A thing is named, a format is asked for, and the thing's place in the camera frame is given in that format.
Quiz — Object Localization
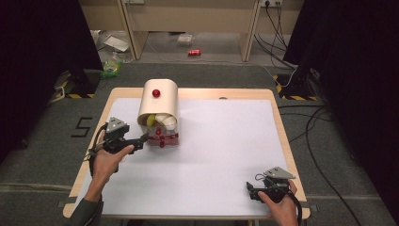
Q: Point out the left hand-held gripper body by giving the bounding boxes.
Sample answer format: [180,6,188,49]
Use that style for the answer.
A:
[102,117,144,155]

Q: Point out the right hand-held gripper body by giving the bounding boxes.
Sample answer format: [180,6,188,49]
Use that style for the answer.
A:
[259,166,296,203]

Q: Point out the cream roll-top storage box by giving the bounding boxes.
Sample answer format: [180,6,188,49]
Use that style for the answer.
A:
[136,78,181,149]

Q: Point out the person's right hand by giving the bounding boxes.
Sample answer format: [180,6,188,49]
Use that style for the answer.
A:
[257,179,299,226]

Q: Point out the person's left hand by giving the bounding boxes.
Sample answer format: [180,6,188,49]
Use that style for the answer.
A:
[89,144,136,189]

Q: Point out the white cup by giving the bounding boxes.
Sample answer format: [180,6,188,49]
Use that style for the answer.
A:
[155,113,172,124]
[163,116,178,132]

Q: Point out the white table sheet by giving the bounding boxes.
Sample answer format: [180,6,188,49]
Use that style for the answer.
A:
[72,97,290,218]

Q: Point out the black stand base striped tape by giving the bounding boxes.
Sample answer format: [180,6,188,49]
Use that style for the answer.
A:
[272,73,320,102]
[50,69,103,103]

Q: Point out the wooden table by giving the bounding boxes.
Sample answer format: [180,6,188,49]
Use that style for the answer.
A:
[62,87,311,220]

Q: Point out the green packet on floor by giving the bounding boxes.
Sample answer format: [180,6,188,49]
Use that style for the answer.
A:
[101,52,124,79]

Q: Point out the clear plastic container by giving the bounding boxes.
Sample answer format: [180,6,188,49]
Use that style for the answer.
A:
[177,33,196,47]

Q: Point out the black curtain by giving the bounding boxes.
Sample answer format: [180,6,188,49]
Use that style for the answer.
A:
[0,0,104,166]
[282,0,399,218]

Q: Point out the beige wooden desk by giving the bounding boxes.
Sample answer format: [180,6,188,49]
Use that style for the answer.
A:
[78,0,305,63]

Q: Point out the right hand-held gripper cable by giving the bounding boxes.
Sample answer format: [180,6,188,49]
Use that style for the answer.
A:
[254,172,305,226]

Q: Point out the hand-held gripper cable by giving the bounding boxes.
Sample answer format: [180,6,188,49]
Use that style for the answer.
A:
[254,172,305,226]
[82,122,120,177]

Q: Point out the left hand-held gripper cable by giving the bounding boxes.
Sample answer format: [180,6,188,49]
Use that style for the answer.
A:
[82,122,120,177]

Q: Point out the black floor cable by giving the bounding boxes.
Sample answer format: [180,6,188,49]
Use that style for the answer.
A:
[277,105,365,226]

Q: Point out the white floor cable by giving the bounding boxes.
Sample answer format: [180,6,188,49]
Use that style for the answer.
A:
[146,41,297,89]

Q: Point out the bundle of black socket cables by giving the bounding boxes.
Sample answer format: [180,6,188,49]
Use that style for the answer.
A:
[253,1,297,71]

